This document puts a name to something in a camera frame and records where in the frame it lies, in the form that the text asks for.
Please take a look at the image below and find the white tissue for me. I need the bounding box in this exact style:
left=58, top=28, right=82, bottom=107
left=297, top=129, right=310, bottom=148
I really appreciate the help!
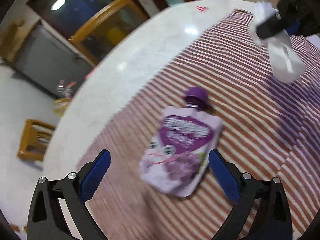
left=249, top=2, right=305, bottom=83

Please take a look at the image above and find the purple yogurt pouch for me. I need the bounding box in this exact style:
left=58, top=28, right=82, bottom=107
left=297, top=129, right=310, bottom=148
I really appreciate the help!
left=139, top=87, right=223, bottom=198

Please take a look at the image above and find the pink toy bicycle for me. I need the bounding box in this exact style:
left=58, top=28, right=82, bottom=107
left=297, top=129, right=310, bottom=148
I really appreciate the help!
left=53, top=80, right=76, bottom=117

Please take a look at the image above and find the grey refrigerator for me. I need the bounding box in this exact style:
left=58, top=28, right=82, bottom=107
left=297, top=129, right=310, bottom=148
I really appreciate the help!
left=12, top=24, right=93, bottom=99

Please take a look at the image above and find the wooden chair yellow cushion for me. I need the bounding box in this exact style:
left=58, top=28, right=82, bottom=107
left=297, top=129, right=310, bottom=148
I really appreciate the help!
left=69, top=0, right=149, bottom=64

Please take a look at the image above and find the cardboard box on fridge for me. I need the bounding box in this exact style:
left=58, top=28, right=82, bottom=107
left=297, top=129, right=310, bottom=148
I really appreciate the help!
left=1, top=18, right=25, bottom=63

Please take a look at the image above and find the dark sliding glass door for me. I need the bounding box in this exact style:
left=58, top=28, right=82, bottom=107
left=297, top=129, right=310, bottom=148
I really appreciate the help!
left=27, top=0, right=160, bottom=38

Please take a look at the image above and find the wooden chair by wall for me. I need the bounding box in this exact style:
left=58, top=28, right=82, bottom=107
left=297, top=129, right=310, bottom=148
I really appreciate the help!
left=17, top=119, right=55, bottom=162

